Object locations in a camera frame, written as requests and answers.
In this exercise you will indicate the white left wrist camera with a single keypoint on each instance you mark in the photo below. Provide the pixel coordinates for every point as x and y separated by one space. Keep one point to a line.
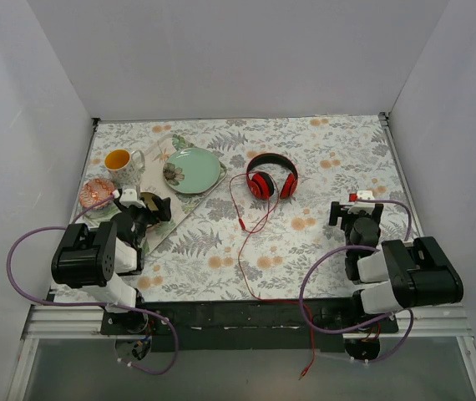
127 197

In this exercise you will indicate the white mug yellow inside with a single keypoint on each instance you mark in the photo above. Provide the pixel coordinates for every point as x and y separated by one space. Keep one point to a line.
125 167

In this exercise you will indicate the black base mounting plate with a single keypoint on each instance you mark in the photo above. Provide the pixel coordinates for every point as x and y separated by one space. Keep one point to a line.
237 325

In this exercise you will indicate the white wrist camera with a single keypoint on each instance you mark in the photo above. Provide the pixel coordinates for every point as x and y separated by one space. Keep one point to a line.
127 197
361 198

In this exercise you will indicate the red black headphones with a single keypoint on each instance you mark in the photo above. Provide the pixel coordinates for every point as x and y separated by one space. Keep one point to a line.
261 185

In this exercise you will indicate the floral tablecloth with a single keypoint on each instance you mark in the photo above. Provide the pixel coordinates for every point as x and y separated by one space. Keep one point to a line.
214 255

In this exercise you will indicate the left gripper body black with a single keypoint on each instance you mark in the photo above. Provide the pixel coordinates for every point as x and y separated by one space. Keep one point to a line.
150 207

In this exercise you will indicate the green flower plate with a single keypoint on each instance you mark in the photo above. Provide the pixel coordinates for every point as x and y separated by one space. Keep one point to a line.
191 171

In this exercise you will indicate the aluminium frame rail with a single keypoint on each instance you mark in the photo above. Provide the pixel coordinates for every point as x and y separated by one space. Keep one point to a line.
85 322

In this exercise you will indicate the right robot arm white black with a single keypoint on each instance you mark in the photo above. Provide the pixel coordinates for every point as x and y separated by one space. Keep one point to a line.
398 274

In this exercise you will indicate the beige bowl dark rim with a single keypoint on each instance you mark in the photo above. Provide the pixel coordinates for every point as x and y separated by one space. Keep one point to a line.
147 198

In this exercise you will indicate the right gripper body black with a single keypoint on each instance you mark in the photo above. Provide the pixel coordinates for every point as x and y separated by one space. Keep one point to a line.
347 218

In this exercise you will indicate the red patterned small bowl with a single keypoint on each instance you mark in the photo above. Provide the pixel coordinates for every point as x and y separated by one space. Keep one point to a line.
94 191

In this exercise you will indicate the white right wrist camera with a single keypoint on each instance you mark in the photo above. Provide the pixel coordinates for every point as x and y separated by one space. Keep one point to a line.
361 198

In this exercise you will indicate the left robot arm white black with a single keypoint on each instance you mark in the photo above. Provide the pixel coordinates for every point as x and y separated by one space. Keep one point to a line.
94 260

